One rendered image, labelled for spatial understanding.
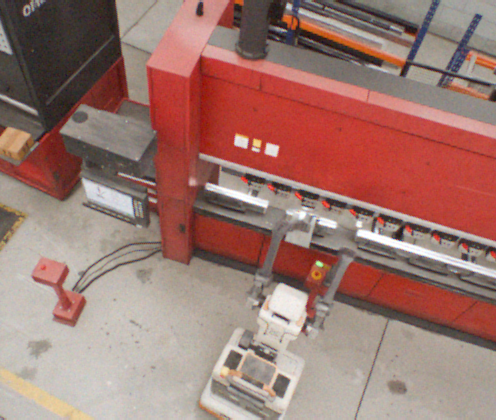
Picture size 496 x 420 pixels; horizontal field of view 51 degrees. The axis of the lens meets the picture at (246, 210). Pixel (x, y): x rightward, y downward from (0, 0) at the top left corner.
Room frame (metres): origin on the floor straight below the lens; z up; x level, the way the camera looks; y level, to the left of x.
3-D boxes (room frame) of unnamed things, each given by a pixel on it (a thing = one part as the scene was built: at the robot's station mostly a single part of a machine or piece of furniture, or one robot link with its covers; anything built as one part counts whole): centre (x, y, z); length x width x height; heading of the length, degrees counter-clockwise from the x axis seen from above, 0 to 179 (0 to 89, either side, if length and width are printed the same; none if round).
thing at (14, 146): (2.32, 1.88, 1.04); 0.30 x 0.26 x 0.12; 73
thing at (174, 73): (2.49, 0.50, 1.15); 0.85 x 0.25 x 2.30; 172
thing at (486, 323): (2.05, -1.08, 0.42); 3.00 x 0.21 x 0.83; 82
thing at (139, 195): (1.78, 0.84, 1.42); 0.45 x 0.12 x 0.36; 78
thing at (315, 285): (1.79, -0.65, 0.75); 0.20 x 0.16 x 0.18; 72
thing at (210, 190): (2.26, 0.10, 0.92); 0.50 x 0.06 x 0.10; 82
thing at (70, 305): (1.45, 1.33, 0.41); 0.25 x 0.20 x 0.83; 172
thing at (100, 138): (1.88, 0.87, 1.53); 0.51 x 0.25 x 0.85; 78
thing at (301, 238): (2.04, -0.42, 1.00); 0.26 x 0.18 x 0.01; 172
